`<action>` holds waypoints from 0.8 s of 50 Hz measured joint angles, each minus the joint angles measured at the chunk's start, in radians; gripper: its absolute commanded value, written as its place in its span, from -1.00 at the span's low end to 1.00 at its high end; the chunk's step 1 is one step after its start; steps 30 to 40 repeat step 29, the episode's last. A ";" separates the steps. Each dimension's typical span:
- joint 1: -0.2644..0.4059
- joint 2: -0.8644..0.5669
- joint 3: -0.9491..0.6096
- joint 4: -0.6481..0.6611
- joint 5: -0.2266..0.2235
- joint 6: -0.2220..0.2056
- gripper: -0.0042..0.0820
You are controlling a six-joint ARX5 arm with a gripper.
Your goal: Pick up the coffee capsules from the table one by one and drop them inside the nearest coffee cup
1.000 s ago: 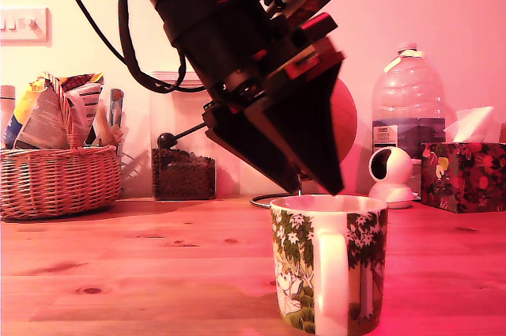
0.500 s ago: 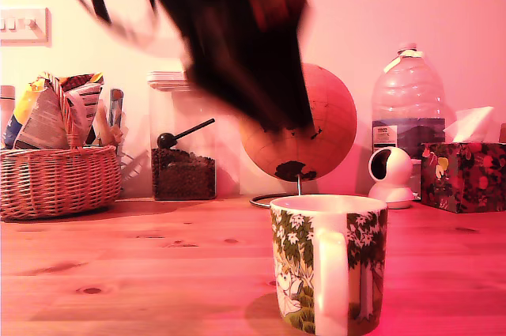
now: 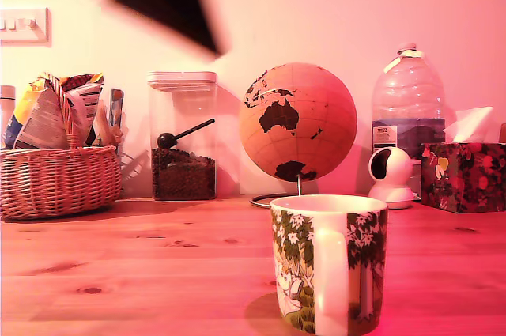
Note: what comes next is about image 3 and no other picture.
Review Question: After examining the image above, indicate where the large clear water bottle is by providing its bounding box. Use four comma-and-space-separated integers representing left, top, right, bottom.
371, 42, 447, 194

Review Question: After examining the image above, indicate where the clear jar with coffee beans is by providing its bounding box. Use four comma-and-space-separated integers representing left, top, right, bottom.
147, 70, 218, 201

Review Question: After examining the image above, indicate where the woven wicker basket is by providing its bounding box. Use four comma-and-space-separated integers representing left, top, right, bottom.
0, 77, 123, 221

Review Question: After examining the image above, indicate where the white tissue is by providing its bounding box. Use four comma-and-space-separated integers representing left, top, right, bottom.
442, 105, 495, 143

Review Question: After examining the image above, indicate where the floral tissue box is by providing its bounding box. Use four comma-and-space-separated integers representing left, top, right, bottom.
420, 142, 506, 213

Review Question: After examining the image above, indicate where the cork globe on metal stand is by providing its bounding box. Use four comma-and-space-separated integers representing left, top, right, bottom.
239, 62, 358, 209

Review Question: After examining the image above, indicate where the white wall switch plate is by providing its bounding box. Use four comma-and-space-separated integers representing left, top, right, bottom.
0, 6, 52, 47

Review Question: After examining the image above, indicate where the crumpled printed snack bag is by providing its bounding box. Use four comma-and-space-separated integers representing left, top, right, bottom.
2, 74, 71, 150
59, 72, 106, 145

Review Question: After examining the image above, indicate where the small white round camera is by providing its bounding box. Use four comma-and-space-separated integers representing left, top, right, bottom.
368, 145, 415, 210

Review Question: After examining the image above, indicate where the black coffee scoop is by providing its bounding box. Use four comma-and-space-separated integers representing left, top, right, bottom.
157, 117, 217, 150

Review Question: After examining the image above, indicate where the slim upright packet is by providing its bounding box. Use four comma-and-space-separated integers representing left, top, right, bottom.
108, 88, 125, 130

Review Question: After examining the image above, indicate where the white mug with leaf print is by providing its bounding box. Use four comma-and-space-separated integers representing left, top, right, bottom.
270, 194, 389, 336

